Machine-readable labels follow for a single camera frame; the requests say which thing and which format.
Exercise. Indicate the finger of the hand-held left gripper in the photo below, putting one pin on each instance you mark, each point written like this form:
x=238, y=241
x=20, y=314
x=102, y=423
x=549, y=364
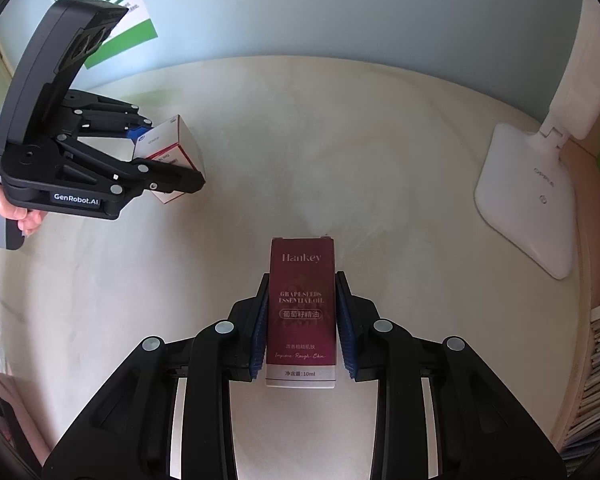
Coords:
x=136, y=133
x=180, y=180

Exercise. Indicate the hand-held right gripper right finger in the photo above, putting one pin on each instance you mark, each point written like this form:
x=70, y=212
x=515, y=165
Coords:
x=345, y=345

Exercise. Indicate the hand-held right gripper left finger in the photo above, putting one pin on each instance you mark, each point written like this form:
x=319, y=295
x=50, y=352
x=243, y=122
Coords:
x=259, y=350

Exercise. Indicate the small white red box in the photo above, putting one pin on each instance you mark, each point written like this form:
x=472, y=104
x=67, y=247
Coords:
x=160, y=140

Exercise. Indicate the maroon carton box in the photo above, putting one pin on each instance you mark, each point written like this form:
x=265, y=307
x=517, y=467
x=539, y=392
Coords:
x=300, y=310

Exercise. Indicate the white desk lamp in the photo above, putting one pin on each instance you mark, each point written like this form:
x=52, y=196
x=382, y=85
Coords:
x=525, y=195

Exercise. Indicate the pink patterned pajama pants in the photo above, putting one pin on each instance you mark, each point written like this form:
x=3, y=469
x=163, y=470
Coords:
x=30, y=420

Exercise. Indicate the stack of pale books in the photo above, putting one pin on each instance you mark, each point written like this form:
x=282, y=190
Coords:
x=597, y=385

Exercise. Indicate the green white wall poster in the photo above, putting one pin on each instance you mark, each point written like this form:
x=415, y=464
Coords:
x=130, y=35

